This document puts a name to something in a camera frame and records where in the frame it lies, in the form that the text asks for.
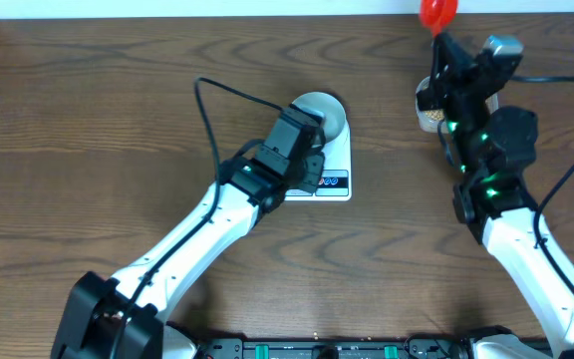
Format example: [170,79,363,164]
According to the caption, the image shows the red measuring scoop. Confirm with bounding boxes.
[419,0,458,37]

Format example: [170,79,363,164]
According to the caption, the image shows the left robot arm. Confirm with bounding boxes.
[51,103,334,359]

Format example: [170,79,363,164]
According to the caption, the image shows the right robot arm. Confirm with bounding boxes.
[416,32,574,358]

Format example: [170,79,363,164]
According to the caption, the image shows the grey round bowl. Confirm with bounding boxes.
[292,92,349,145]

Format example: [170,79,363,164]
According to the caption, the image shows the white digital kitchen scale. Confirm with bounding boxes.
[286,128,352,201]

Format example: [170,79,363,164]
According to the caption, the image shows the soybeans in container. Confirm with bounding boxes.
[424,110,444,122]

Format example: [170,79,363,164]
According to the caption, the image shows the clear plastic container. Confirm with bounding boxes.
[416,95,499,133]

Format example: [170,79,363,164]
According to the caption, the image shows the left black cable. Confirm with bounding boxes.
[110,76,286,359]

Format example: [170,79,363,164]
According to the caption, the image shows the black cable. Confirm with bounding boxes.
[508,75,574,335]
[110,76,286,359]

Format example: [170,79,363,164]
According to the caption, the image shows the right black cable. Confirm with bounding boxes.
[508,75,574,335]

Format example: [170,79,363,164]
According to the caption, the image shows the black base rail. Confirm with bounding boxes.
[166,323,574,359]

